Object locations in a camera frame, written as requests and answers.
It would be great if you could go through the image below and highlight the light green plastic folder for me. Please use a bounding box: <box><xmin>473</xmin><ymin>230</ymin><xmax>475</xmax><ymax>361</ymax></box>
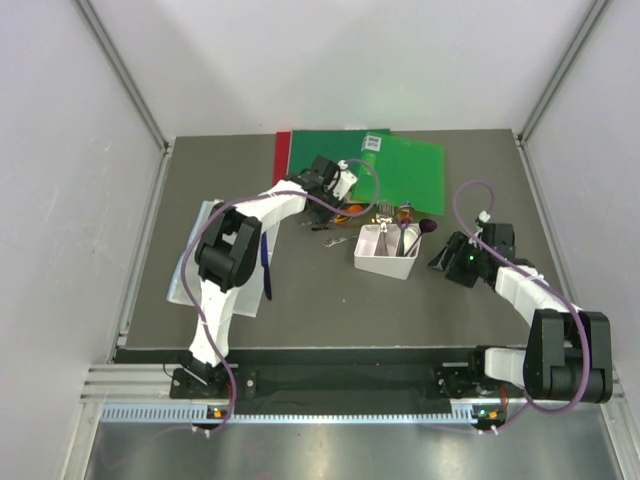
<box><xmin>351</xmin><ymin>132</ymin><xmax>445</xmax><ymax>215</ymax></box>

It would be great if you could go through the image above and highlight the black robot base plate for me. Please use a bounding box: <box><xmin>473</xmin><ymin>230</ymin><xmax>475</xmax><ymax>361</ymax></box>
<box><xmin>170</xmin><ymin>360</ymin><xmax>498</xmax><ymax>403</ymax></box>

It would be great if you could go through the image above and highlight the dark blue table knife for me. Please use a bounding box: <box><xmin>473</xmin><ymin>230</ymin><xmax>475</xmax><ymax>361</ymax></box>
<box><xmin>260</xmin><ymin>232</ymin><xmax>273</xmax><ymax>301</ymax></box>

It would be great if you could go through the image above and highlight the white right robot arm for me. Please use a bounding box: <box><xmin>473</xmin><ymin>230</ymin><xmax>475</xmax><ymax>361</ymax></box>
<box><xmin>428</xmin><ymin>213</ymin><xmax>613</xmax><ymax>403</ymax></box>

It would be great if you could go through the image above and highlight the silver spoon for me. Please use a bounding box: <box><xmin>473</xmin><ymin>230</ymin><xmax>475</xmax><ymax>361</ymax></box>
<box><xmin>396</xmin><ymin>208</ymin><xmax>414</xmax><ymax>232</ymax></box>

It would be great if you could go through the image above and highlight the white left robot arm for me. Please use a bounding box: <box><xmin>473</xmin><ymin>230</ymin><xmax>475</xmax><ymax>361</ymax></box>
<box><xmin>183</xmin><ymin>156</ymin><xmax>357</xmax><ymax>397</ymax></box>

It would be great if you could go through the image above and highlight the red folder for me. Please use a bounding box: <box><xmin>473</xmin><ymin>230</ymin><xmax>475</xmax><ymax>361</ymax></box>
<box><xmin>272</xmin><ymin>131</ymin><xmax>292</xmax><ymax>185</ymax></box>

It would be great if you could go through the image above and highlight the clear mesh zip pouch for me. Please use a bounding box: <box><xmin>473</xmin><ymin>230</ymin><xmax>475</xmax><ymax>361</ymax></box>
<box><xmin>166</xmin><ymin>225</ymin><xmax>279</xmax><ymax>318</ymax></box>

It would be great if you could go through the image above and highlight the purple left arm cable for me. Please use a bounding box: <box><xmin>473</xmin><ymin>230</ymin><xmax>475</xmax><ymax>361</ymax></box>
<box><xmin>180</xmin><ymin>158</ymin><xmax>382</xmax><ymax>436</ymax></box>

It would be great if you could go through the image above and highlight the black iridescent spoon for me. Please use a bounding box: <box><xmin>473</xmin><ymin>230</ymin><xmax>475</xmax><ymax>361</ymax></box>
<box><xmin>405</xmin><ymin>219</ymin><xmax>438</xmax><ymax>257</ymax></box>

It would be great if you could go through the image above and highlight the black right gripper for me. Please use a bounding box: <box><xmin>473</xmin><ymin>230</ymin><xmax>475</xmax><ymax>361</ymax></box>
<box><xmin>428</xmin><ymin>231</ymin><xmax>490</xmax><ymax>288</ymax></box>

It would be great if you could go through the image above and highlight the white divided plastic container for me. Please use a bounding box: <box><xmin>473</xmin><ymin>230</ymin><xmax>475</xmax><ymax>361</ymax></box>
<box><xmin>354</xmin><ymin>223</ymin><xmax>421</xmax><ymax>280</ymax></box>

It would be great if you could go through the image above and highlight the grey slotted cable duct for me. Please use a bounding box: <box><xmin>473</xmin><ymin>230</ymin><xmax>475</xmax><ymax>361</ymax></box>
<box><xmin>101</xmin><ymin>404</ymin><xmax>478</xmax><ymax>425</ymax></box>

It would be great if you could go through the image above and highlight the dark green ring binder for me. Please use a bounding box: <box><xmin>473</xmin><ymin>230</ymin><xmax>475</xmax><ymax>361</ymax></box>
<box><xmin>287</xmin><ymin>129</ymin><xmax>401</xmax><ymax>193</ymax></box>

